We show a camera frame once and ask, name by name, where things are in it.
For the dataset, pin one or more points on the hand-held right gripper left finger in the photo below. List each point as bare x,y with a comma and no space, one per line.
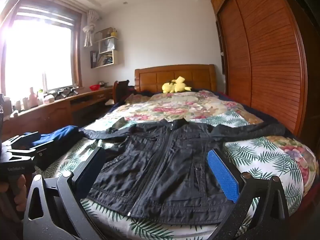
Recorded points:
87,173

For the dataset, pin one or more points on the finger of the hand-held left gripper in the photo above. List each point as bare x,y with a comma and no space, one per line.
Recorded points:
45,155
25,138

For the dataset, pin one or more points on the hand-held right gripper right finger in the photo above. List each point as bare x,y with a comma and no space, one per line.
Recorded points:
222,172

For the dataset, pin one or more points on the black jacket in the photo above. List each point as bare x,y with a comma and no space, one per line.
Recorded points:
162,167

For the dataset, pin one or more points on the person's left hand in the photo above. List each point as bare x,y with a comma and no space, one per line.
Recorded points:
20,192

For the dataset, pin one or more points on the blue garment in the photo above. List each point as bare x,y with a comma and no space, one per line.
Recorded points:
62,133

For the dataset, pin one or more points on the wooden desk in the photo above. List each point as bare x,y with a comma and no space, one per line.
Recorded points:
50,115

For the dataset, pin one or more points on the pink bottle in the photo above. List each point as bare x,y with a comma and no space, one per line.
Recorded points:
32,98

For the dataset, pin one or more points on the leaf-print bed sheet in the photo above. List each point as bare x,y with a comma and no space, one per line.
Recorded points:
262,155

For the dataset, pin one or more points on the white tissue box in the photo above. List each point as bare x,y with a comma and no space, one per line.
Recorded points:
48,98

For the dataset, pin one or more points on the black gadget pile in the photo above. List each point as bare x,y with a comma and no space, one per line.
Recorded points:
65,92

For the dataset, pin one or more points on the white paper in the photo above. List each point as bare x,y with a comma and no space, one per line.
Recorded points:
110,102

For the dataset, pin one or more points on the red bowl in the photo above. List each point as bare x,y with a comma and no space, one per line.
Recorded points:
94,88

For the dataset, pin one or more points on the window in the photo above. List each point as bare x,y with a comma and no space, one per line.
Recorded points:
37,55

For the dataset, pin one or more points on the wooden chair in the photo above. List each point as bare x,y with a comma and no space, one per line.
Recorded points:
121,90

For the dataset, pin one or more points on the yellow plush toy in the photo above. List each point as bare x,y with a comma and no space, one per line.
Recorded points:
175,86

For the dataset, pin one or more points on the wooden bed headboard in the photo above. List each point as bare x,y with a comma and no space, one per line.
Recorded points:
155,77

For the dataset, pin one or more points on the white paper bag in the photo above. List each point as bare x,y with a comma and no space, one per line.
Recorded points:
108,45

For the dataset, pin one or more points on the wooden louvred wardrobe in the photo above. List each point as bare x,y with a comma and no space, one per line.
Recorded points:
270,55

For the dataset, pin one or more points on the tied beige curtain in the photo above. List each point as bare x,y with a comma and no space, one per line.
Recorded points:
89,28

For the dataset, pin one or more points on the yellow cup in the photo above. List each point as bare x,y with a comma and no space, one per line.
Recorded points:
114,33

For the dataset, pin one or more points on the wall shelf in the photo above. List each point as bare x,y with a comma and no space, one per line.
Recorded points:
110,60

